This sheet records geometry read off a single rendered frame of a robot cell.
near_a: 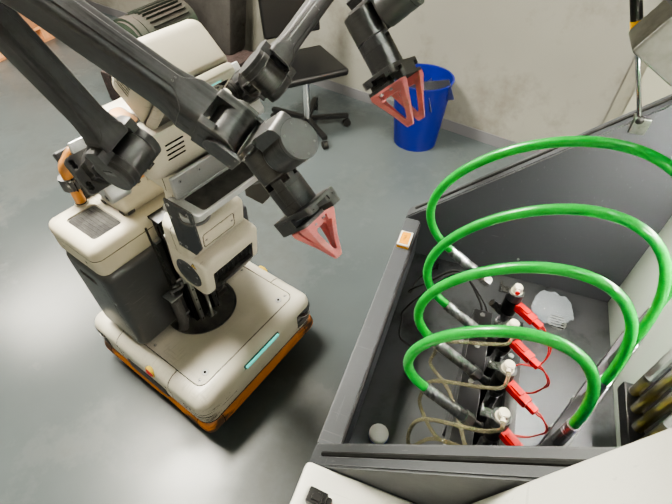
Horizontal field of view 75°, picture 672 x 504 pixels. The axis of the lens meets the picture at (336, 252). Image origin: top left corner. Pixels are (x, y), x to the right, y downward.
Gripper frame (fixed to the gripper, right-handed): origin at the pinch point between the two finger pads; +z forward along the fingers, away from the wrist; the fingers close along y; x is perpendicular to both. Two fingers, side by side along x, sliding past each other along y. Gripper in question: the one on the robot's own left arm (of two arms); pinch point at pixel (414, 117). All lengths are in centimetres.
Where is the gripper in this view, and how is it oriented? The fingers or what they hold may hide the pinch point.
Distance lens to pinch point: 81.6
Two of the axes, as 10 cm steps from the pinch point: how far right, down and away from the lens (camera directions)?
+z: 5.0, 8.5, 1.6
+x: -6.9, 2.8, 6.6
